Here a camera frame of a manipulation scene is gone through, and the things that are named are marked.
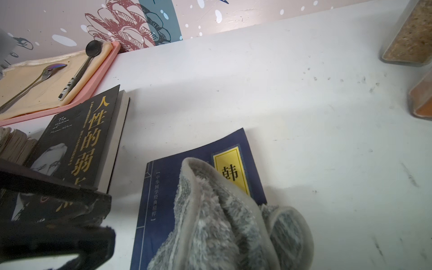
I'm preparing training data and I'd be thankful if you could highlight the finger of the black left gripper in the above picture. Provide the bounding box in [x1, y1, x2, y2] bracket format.
[1, 160, 111, 226]
[1, 222, 116, 270]

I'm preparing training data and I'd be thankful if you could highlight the Treehouse colourful paperback book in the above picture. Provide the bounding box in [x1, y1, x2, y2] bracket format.
[0, 127, 38, 165]

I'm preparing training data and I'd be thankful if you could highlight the black portrait cover book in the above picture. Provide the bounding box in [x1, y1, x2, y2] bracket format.
[24, 85, 129, 193]

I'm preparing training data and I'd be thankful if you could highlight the grey striped cloth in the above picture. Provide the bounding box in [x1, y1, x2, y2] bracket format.
[148, 157, 314, 270]

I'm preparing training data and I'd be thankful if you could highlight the blue book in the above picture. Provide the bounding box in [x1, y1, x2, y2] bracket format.
[130, 128, 267, 270]

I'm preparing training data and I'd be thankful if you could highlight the beige placemat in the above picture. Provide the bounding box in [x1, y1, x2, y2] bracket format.
[0, 42, 114, 121]

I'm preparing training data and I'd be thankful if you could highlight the iridescent purple spoon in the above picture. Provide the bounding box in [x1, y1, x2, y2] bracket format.
[1, 63, 67, 113]

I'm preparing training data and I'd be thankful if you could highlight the black ladle spoon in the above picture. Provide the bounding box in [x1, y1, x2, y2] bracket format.
[58, 40, 102, 101]

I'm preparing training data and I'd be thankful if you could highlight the orange spice jar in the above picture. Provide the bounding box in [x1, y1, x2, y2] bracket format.
[408, 70, 432, 120]

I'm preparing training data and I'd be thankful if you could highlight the beige spice jar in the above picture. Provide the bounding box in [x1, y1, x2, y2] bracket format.
[380, 0, 432, 66]

